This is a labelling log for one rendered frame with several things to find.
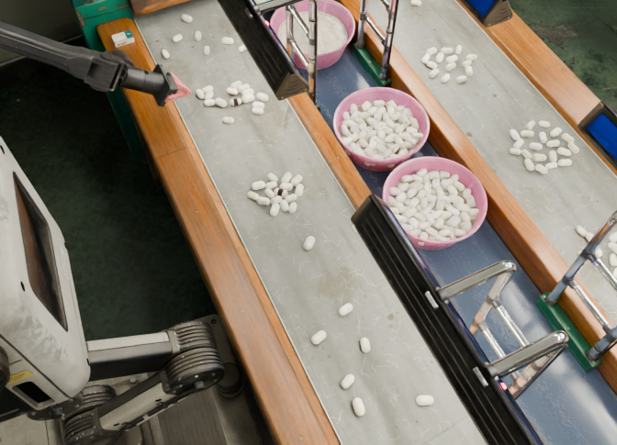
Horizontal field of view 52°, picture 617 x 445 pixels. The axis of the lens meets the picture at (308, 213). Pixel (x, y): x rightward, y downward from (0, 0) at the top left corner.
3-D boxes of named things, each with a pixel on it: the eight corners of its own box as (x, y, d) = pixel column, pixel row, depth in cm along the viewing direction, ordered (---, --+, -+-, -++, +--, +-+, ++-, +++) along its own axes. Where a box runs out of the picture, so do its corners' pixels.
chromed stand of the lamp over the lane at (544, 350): (439, 450, 137) (488, 389, 100) (393, 370, 147) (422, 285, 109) (510, 413, 142) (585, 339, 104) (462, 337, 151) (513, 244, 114)
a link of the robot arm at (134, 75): (117, 89, 154) (126, 69, 152) (107, 76, 158) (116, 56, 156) (142, 95, 159) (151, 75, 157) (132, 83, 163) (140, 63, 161)
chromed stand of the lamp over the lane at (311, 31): (262, 138, 184) (250, 15, 146) (236, 92, 194) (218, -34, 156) (320, 116, 189) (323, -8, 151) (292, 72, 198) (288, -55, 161)
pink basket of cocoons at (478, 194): (411, 276, 160) (417, 259, 152) (361, 197, 173) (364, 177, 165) (499, 237, 166) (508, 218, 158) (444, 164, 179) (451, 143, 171)
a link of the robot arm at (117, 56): (91, 89, 152) (104, 57, 148) (76, 67, 158) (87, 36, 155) (136, 99, 160) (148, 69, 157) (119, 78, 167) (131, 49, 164)
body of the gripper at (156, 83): (163, 64, 165) (139, 57, 160) (176, 89, 160) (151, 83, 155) (152, 83, 169) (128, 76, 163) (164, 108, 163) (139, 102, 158)
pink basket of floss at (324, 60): (336, 86, 195) (337, 64, 187) (257, 63, 200) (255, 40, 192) (364, 31, 208) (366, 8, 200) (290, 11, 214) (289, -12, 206)
